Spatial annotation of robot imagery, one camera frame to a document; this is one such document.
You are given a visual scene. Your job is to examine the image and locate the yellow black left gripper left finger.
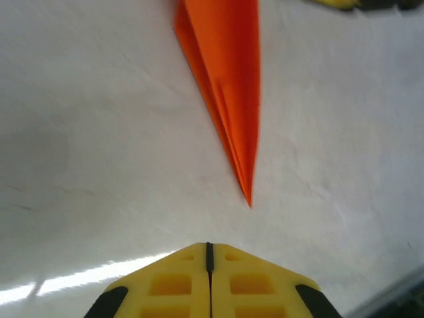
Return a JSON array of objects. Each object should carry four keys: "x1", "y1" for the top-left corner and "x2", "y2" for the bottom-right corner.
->
[{"x1": 84, "y1": 242, "x2": 211, "y2": 318}]

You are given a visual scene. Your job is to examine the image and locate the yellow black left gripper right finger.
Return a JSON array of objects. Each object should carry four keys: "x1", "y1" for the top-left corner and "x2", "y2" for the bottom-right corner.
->
[{"x1": 207, "y1": 242, "x2": 344, "y2": 318}]

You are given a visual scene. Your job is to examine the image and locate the orange cloth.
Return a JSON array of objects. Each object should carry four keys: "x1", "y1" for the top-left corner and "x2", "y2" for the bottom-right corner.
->
[{"x1": 172, "y1": 0, "x2": 262, "y2": 209}]

